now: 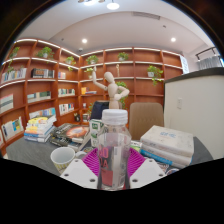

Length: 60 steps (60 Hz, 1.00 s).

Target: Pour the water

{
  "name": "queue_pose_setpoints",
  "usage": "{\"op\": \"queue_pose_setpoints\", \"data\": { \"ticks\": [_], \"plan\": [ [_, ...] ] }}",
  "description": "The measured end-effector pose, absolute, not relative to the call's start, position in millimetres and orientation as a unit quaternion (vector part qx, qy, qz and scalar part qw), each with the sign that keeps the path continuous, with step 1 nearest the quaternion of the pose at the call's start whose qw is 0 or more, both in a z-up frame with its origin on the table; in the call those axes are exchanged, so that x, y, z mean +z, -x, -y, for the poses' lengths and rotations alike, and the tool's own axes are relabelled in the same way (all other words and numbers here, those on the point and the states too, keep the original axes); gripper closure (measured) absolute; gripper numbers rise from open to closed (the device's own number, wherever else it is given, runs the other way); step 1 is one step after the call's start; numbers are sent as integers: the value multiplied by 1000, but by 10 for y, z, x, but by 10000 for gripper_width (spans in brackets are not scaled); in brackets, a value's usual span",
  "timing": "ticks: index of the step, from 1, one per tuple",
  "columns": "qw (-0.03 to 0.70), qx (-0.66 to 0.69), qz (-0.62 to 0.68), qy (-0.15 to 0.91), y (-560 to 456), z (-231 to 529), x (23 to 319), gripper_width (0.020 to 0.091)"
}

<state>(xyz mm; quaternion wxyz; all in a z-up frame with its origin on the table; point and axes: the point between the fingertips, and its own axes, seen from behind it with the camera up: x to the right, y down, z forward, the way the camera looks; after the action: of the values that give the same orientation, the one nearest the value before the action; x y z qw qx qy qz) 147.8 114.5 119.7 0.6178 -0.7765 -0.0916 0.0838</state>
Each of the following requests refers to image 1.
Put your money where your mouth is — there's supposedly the red-brown wooden shelf unit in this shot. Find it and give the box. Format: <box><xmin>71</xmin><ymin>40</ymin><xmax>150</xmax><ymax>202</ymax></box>
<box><xmin>0</xmin><ymin>37</ymin><xmax>186</xmax><ymax>158</ymax></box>

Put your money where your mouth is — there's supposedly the yellow striped white mug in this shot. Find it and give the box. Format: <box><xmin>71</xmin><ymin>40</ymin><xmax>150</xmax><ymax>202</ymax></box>
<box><xmin>49</xmin><ymin>146</ymin><xmax>87</xmax><ymax>173</ymax></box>

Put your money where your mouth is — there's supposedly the stack of colourful books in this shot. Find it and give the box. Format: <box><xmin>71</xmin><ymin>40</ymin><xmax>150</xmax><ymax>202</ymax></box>
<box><xmin>23</xmin><ymin>114</ymin><xmax>58</xmax><ymax>144</ymax></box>

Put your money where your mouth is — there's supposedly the branched ceiling lamp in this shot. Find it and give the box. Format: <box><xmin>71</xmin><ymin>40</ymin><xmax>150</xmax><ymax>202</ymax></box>
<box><xmin>78</xmin><ymin>0</ymin><xmax>121</xmax><ymax>11</ymax></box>

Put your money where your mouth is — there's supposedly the stack of dark books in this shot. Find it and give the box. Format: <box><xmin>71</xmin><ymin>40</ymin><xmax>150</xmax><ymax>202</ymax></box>
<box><xmin>49</xmin><ymin>122</ymin><xmax>92</xmax><ymax>153</ymax></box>

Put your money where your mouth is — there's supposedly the white poster sheet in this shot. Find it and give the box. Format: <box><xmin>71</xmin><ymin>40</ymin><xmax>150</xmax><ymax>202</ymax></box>
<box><xmin>179</xmin><ymin>54</ymin><xmax>190</xmax><ymax>74</ymax></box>

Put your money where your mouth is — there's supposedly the black curtain rail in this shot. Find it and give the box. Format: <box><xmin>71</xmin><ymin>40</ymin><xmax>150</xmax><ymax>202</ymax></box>
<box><xmin>194</xmin><ymin>46</ymin><xmax>219</xmax><ymax>60</ymax></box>

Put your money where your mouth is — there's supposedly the tan upholstered chair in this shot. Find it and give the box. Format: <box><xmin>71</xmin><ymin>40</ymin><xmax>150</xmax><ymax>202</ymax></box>
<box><xmin>128</xmin><ymin>102</ymin><xmax>165</xmax><ymax>141</ymax></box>

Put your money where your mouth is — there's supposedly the stack of white books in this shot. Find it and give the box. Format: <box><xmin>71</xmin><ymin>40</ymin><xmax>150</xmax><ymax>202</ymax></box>
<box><xmin>139</xmin><ymin>125</ymin><xmax>195</xmax><ymax>169</ymax></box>

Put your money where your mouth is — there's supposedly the ceiling air vent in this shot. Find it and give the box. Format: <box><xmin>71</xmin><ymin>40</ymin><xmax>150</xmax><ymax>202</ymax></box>
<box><xmin>132</xmin><ymin>11</ymin><xmax>157</xmax><ymax>21</ymax></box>

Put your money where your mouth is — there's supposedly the dark blue chair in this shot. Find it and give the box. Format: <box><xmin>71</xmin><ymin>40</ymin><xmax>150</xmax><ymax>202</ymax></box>
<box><xmin>89</xmin><ymin>100</ymin><xmax>111</xmax><ymax>121</ymax></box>

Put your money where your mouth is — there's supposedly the tall green white carton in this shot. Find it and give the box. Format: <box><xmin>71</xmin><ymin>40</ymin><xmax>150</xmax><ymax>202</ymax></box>
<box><xmin>89</xmin><ymin>118</ymin><xmax>105</xmax><ymax>148</ymax></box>

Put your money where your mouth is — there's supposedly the clear plastic water bottle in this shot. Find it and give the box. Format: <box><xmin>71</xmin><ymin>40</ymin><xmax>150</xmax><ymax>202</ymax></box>
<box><xmin>96</xmin><ymin>108</ymin><xmax>133</xmax><ymax>191</ymax></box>

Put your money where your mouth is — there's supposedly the small green white box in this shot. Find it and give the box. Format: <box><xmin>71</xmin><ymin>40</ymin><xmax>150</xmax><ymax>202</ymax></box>
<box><xmin>129</xmin><ymin>139</ymin><xmax>143</xmax><ymax>153</ymax></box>

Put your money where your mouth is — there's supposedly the small round badge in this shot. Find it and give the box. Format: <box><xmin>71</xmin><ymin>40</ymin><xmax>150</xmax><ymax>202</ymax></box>
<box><xmin>163</xmin><ymin>164</ymin><xmax>181</xmax><ymax>176</ymax></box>

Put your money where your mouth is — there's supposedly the wooden artist mannequin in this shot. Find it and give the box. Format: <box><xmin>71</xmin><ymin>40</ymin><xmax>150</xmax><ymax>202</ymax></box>
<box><xmin>91</xmin><ymin>65</ymin><xmax>131</xmax><ymax>110</ymax></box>

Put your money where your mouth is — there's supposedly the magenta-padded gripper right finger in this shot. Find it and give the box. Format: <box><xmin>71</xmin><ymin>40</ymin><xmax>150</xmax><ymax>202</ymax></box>
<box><xmin>128</xmin><ymin>147</ymin><xmax>167</xmax><ymax>189</ymax></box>

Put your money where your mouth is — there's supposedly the grey sheer curtain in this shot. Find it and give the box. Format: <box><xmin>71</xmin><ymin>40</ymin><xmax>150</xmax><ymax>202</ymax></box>
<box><xmin>196</xmin><ymin>55</ymin><xmax>223</xmax><ymax>71</ymax></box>

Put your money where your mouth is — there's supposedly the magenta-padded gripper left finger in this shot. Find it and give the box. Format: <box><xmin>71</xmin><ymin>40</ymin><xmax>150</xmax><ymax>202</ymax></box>
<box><xmin>60</xmin><ymin>148</ymin><xmax>102</xmax><ymax>189</ymax></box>

